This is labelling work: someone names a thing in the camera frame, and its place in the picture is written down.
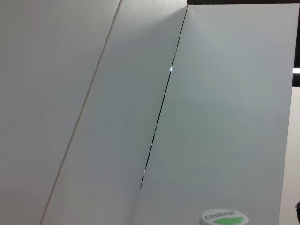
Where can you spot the clear green-label water bottle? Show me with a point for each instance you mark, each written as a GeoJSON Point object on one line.
{"type": "Point", "coordinates": [222, 219]}

